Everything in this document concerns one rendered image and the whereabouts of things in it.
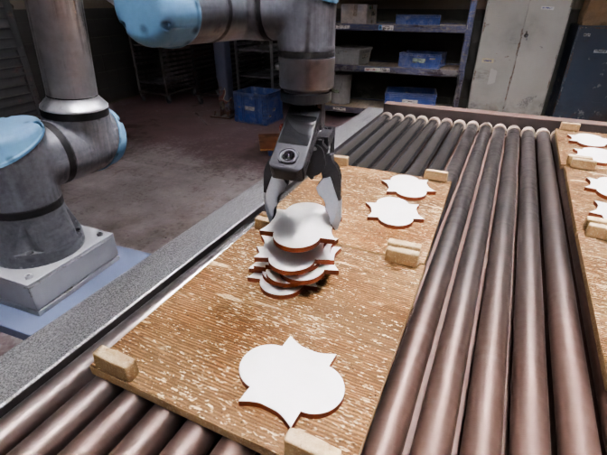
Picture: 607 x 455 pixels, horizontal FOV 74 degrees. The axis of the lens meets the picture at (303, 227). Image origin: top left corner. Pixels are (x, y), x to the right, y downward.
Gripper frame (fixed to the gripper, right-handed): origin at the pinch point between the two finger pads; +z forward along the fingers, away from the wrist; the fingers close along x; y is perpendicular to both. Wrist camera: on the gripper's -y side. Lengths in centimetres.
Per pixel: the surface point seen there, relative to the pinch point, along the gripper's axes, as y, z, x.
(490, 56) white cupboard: 467, 23, -101
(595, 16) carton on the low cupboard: 469, -17, -195
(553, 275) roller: 13.2, 11.9, -43.0
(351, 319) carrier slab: -8.8, 9.9, -9.7
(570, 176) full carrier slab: 59, 10, -59
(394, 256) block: 7.2, 8.5, -15.0
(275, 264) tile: -5.9, 4.2, 2.7
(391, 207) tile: 27.8, 8.9, -13.5
